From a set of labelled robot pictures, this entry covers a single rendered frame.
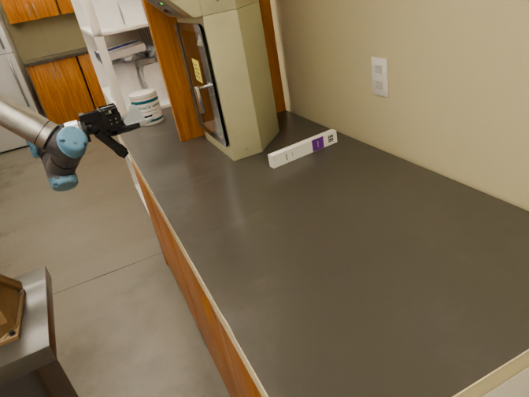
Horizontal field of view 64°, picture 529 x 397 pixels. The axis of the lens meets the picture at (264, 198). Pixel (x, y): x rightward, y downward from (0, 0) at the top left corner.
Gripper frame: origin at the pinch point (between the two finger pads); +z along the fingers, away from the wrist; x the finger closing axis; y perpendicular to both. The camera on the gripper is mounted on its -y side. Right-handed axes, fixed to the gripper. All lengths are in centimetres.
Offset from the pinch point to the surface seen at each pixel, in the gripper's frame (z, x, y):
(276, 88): 60, 31, -11
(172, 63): 18.6, 31.5, 9.7
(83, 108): -17, 494, -95
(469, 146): 66, -66, -11
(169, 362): -21, 15, -115
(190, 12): 19.6, -5.3, 28.3
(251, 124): 31.7, -5.9, -9.5
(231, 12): 32.1, -5.4, 25.8
